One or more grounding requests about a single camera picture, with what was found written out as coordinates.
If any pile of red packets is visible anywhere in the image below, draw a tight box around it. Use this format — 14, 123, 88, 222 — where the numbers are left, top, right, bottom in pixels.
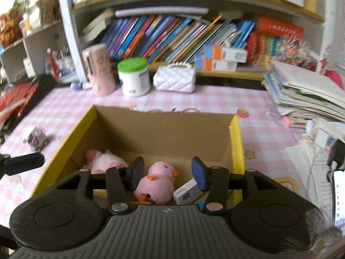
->
0, 82, 39, 122

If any pink checked tablecloth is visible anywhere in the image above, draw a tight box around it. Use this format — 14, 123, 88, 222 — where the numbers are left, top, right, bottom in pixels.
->
0, 82, 336, 223

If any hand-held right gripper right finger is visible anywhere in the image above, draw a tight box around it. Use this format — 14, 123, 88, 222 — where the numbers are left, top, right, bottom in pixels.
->
190, 156, 281, 216

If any yellow cardboard box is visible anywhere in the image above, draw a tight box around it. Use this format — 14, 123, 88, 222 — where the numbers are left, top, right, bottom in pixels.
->
31, 104, 246, 214

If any small white carton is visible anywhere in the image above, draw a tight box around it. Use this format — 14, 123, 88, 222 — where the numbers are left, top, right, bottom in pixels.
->
172, 178, 201, 205

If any pink chick plush toy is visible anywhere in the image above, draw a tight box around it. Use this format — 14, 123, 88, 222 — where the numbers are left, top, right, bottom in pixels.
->
130, 161, 180, 206

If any pink pig plush toy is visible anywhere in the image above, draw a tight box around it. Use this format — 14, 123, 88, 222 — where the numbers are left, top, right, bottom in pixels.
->
83, 149, 130, 175

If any orange and blue carton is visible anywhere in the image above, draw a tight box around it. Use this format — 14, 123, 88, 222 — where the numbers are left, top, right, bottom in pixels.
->
194, 55, 238, 72
203, 44, 248, 63

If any white rolled tube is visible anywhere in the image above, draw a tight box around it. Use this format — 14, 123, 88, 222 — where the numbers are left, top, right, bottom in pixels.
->
115, 6, 210, 18

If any small grey toy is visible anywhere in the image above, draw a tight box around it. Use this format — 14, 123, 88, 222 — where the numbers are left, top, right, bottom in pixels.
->
23, 126, 52, 152

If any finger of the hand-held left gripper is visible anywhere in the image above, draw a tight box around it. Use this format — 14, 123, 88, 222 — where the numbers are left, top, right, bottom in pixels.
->
0, 152, 46, 177

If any row of leaning books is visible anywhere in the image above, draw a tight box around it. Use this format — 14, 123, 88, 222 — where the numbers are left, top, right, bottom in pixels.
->
102, 14, 257, 64

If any pink humidifier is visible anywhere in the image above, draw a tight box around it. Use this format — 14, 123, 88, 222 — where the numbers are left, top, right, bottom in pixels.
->
81, 43, 117, 96

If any white jar with green lid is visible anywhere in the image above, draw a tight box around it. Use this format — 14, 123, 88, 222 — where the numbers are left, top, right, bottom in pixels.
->
117, 57, 151, 98

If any white bookshelf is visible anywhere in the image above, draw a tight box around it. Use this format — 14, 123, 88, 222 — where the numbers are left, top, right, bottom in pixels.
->
0, 0, 345, 87

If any white quilted purse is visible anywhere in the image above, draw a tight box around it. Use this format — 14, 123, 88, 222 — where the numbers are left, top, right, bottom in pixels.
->
152, 61, 197, 94

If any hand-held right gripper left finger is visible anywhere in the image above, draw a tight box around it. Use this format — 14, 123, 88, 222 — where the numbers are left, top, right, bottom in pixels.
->
55, 156, 145, 216

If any stack of magazines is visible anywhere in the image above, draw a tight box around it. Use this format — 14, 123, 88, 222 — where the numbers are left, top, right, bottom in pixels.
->
261, 59, 345, 130

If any grey fuzzy sleeve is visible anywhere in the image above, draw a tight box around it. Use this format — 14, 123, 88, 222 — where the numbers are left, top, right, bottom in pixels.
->
309, 225, 343, 253

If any dark spray bottle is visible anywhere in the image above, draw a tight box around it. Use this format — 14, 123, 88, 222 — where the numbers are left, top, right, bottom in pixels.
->
70, 81, 92, 90

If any brown teddy bear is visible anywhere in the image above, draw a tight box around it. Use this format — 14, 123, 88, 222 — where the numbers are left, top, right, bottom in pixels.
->
0, 8, 24, 47

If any red boxed book set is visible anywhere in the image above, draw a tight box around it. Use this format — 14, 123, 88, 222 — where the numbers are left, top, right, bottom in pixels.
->
246, 16, 306, 66

